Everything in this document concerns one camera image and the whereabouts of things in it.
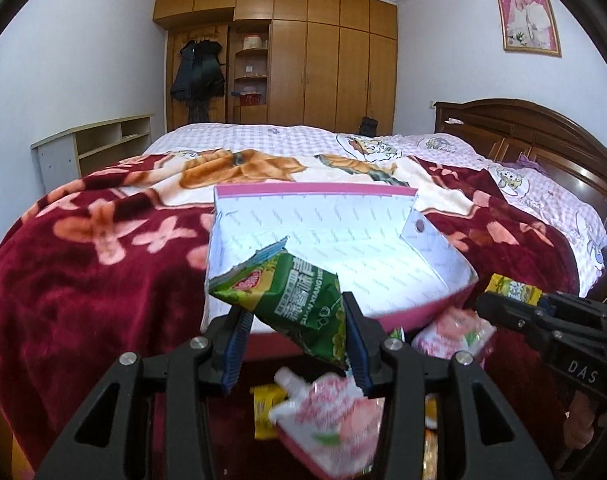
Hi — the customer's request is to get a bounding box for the pink cardboard box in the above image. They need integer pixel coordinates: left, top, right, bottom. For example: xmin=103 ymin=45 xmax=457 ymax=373
xmin=207 ymin=182 xmax=478 ymax=330

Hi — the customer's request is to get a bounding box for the pink peach jelly pouch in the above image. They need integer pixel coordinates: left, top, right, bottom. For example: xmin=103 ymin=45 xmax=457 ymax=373
xmin=269 ymin=367 xmax=385 ymax=479

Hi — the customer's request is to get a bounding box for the wooden headboard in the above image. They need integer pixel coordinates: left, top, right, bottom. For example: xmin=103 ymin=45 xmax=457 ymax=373
xmin=433 ymin=97 xmax=607 ymax=252

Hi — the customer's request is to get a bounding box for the yellow pastry packet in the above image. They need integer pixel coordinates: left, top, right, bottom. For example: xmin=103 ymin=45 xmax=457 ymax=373
xmin=250 ymin=385 xmax=288 ymax=441

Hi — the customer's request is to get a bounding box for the person's right hand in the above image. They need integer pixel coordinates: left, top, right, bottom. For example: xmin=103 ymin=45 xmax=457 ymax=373
xmin=564 ymin=391 xmax=607 ymax=451

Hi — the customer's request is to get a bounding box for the wooden wardrobe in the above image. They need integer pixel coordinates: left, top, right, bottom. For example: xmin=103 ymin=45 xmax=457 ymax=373
xmin=153 ymin=0 xmax=398 ymax=136

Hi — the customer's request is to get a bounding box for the white low shelf unit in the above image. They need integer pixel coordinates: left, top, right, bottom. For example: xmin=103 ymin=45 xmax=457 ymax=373
xmin=31 ymin=115 xmax=152 ymax=192

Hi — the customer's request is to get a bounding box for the framed wedding photo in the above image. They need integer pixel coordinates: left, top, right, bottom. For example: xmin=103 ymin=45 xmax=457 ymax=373
xmin=497 ymin=0 xmax=561 ymax=58

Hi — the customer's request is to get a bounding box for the large green pea snack bag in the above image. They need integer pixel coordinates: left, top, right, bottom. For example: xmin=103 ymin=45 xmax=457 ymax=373
xmin=208 ymin=238 xmax=347 ymax=370

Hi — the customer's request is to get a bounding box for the dark hanging coat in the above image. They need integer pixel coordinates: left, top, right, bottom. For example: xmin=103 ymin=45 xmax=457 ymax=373
xmin=170 ymin=39 xmax=226 ymax=124

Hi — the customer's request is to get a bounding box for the yellow green candy packet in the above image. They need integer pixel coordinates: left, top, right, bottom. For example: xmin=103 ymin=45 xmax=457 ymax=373
xmin=486 ymin=273 xmax=543 ymax=306

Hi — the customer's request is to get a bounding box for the red floral fleece blanket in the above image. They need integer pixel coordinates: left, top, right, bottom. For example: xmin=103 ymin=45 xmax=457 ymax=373
xmin=0 ymin=148 xmax=579 ymax=468

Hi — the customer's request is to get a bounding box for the black bag by wardrobe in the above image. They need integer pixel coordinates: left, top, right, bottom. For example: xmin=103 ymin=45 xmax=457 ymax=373
xmin=359 ymin=117 xmax=378 ymax=138

